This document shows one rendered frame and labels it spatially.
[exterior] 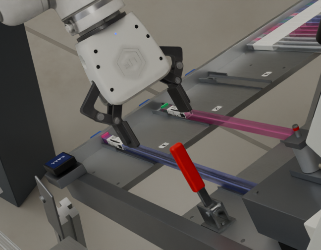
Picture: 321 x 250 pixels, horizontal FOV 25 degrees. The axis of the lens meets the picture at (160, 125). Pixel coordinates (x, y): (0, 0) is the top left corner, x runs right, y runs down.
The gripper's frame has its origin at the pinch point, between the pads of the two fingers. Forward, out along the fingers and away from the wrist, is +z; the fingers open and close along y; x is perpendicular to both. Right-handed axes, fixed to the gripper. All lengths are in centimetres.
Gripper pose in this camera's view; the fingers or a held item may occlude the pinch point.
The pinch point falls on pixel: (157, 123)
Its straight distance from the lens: 99.7
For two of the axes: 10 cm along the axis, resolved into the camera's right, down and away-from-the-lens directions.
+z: 4.9, 8.5, 1.9
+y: 7.8, -5.3, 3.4
